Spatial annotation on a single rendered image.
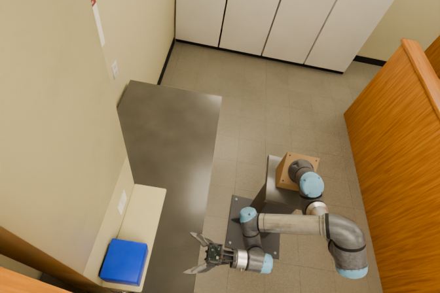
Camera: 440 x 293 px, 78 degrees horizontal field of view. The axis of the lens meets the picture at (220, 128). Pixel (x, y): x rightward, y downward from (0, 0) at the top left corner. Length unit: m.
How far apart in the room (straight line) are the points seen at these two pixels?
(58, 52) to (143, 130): 1.44
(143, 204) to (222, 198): 1.72
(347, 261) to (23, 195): 1.06
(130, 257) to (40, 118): 0.54
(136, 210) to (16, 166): 0.63
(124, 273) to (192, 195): 0.85
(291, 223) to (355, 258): 0.25
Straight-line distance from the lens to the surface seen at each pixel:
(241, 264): 1.20
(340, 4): 3.72
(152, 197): 1.00
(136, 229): 0.97
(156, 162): 1.71
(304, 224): 1.17
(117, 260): 0.86
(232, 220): 2.59
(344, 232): 1.15
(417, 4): 4.59
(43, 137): 0.43
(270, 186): 1.74
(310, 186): 1.49
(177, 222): 1.56
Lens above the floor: 2.44
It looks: 53 degrees down
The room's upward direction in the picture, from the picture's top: 15 degrees clockwise
